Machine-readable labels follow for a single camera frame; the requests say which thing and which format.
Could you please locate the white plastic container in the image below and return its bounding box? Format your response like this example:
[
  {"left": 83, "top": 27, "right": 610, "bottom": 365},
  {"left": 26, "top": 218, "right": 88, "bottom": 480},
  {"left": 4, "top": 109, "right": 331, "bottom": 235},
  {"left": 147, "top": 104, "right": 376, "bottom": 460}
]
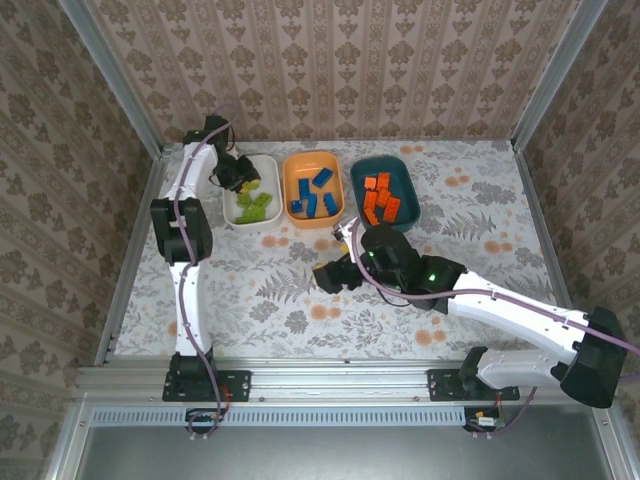
[{"left": 222, "top": 153, "right": 283, "bottom": 234}]

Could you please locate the peach orange plastic container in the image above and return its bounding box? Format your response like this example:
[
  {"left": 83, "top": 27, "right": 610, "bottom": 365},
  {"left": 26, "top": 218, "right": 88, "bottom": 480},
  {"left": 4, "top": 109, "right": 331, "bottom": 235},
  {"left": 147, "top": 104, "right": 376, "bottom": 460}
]
[{"left": 282, "top": 151, "right": 346, "bottom": 230}]

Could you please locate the floral print tablecloth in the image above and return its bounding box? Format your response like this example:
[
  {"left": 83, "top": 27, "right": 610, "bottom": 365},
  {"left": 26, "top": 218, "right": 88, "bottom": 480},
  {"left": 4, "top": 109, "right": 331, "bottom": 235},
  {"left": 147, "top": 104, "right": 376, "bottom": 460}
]
[{"left": 110, "top": 139, "right": 594, "bottom": 362}]

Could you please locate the teal plastic container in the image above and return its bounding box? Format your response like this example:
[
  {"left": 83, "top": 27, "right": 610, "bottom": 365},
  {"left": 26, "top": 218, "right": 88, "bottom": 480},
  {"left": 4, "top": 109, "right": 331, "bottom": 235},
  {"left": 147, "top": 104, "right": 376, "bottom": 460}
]
[{"left": 349, "top": 155, "right": 421, "bottom": 234}]

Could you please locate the small black electronics board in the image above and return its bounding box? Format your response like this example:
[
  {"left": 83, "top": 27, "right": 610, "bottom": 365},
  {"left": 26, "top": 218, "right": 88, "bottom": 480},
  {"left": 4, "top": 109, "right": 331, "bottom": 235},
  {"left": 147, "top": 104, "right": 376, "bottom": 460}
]
[
  {"left": 187, "top": 408, "right": 226, "bottom": 434},
  {"left": 464, "top": 407, "right": 506, "bottom": 434}
]

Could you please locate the grey metal sheet panel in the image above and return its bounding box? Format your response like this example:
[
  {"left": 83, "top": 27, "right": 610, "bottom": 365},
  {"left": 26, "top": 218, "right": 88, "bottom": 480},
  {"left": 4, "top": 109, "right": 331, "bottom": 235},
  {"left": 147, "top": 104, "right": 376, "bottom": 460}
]
[{"left": 74, "top": 404, "right": 616, "bottom": 480}]

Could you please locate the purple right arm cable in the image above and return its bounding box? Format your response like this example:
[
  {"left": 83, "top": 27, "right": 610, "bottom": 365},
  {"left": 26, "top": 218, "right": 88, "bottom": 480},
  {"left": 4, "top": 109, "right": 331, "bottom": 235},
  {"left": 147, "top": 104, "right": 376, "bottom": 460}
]
[{"left": 347, "top": 219, "right": 640, "bottom": 440}]

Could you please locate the aluminium table side rail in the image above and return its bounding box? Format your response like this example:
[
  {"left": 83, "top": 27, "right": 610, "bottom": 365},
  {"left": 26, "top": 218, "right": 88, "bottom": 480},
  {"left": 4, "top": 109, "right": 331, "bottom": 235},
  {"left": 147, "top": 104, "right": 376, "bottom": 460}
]
[
  {"left": 514, "top": 144, "right": 609, "bottom": 369},
  {"left": 94, "top": 147, "right": 169, "bottom": 366}
]

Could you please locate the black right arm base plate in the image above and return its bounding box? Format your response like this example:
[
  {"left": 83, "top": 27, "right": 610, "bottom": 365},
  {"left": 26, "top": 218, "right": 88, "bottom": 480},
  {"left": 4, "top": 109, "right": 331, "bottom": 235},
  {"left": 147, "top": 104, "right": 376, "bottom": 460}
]
[{"left": 427, "top": 368, "right": 520, "bottom": 403}]

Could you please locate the aluminium mounting rail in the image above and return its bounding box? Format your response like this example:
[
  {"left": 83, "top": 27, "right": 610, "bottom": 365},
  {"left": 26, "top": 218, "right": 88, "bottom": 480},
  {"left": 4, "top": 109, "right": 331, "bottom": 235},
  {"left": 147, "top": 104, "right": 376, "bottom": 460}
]
[{"left": 74, "top": 357, "right": 616, "bottom": 404}]

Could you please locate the aluminium frame post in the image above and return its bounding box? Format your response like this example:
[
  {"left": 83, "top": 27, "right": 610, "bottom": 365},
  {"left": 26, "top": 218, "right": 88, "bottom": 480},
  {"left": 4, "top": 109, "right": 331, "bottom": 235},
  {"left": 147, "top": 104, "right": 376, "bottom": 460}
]
[
  {"left": 57, "top": 0, "right": 166, "bottom": 159},
  {"left": 510, "top": 0, "right": 611, "bottom": 154}
]

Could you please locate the grey slotted cable duct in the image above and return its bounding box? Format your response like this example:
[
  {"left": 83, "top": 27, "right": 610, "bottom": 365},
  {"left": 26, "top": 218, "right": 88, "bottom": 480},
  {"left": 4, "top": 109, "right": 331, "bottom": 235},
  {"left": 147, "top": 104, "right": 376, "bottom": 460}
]
[{"left": 91, "top": 405, "right": 501, "bottom": 427}]

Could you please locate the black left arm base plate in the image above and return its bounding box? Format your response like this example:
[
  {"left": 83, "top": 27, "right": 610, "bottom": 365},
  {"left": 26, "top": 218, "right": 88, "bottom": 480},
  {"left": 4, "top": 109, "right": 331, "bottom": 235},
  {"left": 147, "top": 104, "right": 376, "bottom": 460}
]
[{"left": 162, "top": 368, "right": 252, "bottom": 403}]

